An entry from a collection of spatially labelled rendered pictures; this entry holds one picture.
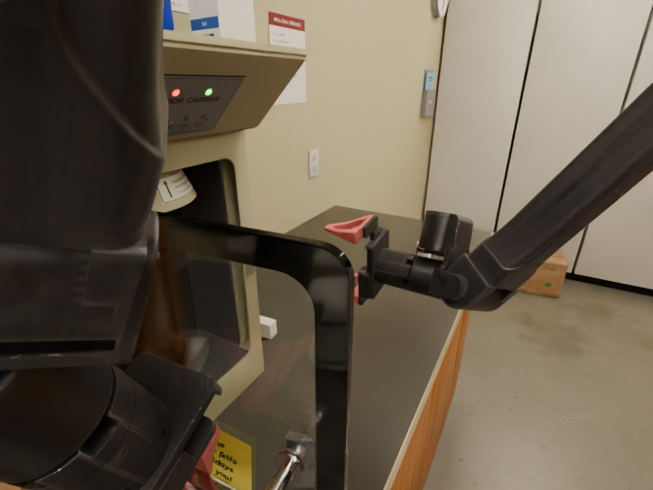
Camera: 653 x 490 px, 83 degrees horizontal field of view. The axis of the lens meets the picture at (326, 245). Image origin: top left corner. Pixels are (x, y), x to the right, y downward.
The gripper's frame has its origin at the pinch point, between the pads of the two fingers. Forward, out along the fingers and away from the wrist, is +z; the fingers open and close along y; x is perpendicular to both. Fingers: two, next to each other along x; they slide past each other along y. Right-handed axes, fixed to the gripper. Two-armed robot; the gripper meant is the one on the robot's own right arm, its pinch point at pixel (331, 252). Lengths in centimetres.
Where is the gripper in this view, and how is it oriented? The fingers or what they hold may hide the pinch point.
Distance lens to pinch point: 63.8
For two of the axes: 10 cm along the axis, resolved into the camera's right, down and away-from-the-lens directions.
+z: -8.7, -2.1, 4.6
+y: -0.6, -8.6, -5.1
